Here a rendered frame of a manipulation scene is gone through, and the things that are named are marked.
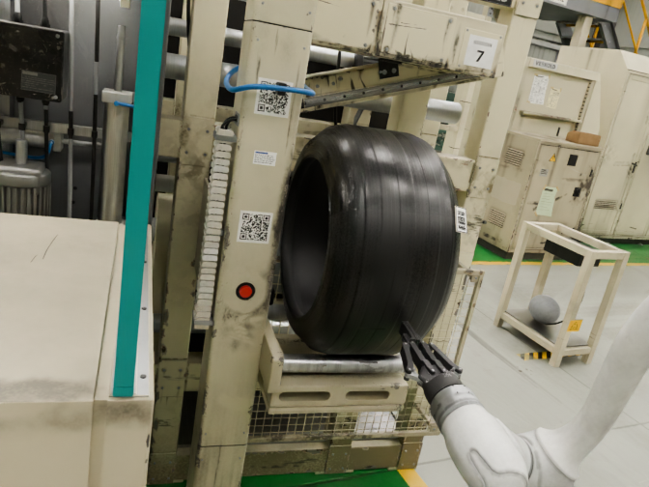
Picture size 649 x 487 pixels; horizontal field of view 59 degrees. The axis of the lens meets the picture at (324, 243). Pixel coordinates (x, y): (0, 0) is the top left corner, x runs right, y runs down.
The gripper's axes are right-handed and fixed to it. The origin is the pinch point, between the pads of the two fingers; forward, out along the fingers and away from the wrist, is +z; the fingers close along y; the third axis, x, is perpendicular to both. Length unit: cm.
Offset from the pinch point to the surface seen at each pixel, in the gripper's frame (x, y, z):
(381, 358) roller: 17.1, -3.2, 13.5
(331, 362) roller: 17.7, 10.5, 12.6
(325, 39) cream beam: -51, 15, 56
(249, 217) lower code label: -14.0, 34.0, 24.3
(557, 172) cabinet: 63, -342, 368
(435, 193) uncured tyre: -28.6, -3.3, 13.0
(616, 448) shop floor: 118, -183, 69
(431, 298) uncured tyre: -8.1, -4.2, 2.9
